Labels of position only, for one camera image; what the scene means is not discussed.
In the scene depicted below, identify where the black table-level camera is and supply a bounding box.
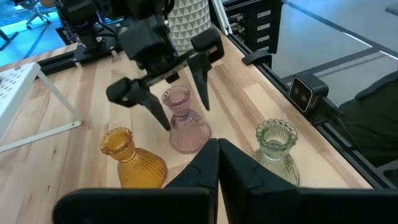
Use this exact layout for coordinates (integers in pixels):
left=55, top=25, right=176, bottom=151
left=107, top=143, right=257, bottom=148
left=288, top=72, right=330, bottom=113

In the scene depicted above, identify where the black labelled equipment rack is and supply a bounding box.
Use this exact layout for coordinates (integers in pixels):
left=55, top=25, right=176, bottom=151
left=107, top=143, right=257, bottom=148
left=223, top=0, right=284, bottom=53

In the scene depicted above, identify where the black aluminium table frame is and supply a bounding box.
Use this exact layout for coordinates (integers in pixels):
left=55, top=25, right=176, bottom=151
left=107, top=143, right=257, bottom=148
left=37, top=0, right=398, bottom=190

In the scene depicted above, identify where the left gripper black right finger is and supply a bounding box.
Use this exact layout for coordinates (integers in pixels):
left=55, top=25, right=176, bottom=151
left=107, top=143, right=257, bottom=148
left=218, top=138, right=398, bottom=224

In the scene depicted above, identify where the person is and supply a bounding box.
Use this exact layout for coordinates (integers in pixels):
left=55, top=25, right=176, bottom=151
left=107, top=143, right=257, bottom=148
left=338, top=70, right=398, bottom=187

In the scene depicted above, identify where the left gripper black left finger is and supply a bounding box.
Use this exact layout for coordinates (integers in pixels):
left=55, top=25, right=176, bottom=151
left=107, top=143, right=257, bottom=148
left=52, top=138, right=220, bottom=224

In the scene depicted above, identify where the green glass candle holder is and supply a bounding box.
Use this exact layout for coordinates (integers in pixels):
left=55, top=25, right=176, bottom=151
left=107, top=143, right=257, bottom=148
left=251, top=118, right=301, bottom=187

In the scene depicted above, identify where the pink glass candle holder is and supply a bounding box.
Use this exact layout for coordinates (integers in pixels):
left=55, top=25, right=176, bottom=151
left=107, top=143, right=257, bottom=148
left=161, top=85, right=212, bottom=155

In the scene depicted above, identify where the silver aluminium profile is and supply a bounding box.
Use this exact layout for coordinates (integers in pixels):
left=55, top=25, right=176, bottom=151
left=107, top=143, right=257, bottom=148
left=213, top=0, right=233, bottom=36

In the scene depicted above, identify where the black camera cable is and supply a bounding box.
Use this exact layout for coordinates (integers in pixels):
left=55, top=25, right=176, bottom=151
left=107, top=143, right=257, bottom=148
left=322, top=98, right=360, bottom=149

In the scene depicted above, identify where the small black edge bracket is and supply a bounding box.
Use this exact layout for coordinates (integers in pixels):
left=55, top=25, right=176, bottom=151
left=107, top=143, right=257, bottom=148
left=241, top=50, right=273, bottom=67

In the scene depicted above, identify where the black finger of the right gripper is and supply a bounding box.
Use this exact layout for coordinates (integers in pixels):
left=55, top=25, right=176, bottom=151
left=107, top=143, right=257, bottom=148
left=185, top=27, right=225, bottom=112
left=105, top=77, right=172, bottom=131

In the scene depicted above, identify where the amber glass candle holder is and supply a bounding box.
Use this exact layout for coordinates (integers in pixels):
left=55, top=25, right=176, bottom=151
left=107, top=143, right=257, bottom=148
left=99, top=126, right=169, bottom=190

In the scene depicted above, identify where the green succulent in white pot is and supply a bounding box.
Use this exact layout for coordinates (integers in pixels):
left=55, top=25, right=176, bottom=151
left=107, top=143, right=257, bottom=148
left=166, top=0, right=213, bottom=54

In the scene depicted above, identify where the grey office chair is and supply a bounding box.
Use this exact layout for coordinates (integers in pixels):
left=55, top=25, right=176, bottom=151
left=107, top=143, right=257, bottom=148
left=18, top=0, right=53, bottom=30

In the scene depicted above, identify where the white perforated metal stand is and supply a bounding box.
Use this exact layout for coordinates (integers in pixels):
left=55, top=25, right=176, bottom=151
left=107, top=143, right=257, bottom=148
left=0, top=61, right=83, bottom=154

